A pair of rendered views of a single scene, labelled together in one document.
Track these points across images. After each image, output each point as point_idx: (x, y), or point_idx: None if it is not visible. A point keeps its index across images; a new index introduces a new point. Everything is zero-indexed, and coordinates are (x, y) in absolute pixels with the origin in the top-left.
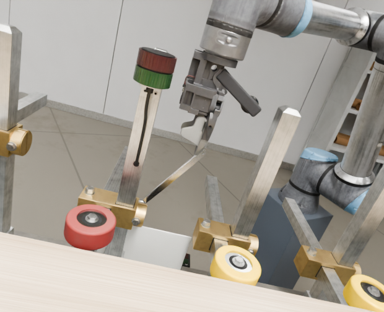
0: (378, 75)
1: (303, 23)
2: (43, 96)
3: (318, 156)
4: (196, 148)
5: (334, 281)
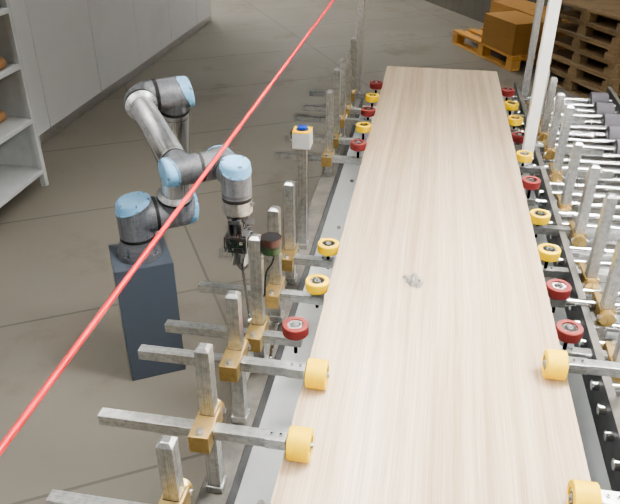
0: (175, 126)
1: None
2: (150, 345)
3: (142, 204)
4: (245, 266)
5: (305, 257)
